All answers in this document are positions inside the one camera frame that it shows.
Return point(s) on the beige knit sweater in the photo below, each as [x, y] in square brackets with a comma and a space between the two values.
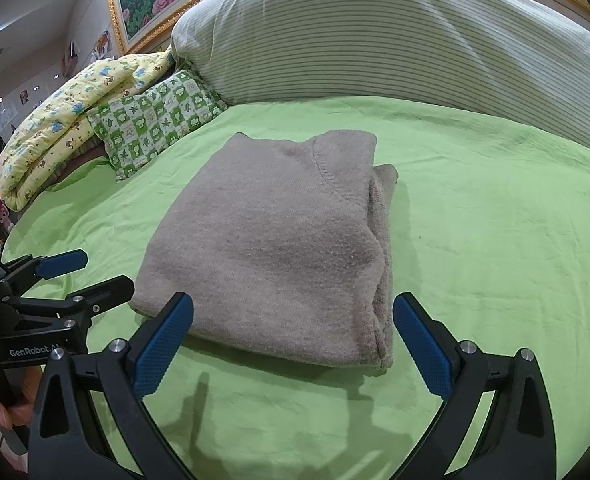
[275, 240]

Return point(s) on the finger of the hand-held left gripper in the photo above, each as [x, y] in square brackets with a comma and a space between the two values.
[105, 292]
[62, 262]

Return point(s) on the brown blanket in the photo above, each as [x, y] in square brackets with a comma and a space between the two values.
[82, 162]

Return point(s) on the green bed sheet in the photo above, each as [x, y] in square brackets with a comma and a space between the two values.
[475, 210]

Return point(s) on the striped grey pillow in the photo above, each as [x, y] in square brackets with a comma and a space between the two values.
[375, 35]

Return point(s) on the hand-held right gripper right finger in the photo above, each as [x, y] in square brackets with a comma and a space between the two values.
[425, 347]

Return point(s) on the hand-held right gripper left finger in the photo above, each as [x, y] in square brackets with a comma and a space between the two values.
[162, 347]

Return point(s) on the yellow printed quilt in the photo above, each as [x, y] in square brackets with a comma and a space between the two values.
[60, 125]

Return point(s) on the person's left hand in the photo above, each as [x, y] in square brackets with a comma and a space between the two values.
[27, 400]

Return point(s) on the green checked pillow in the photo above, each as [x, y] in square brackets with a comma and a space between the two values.
[150, 120]

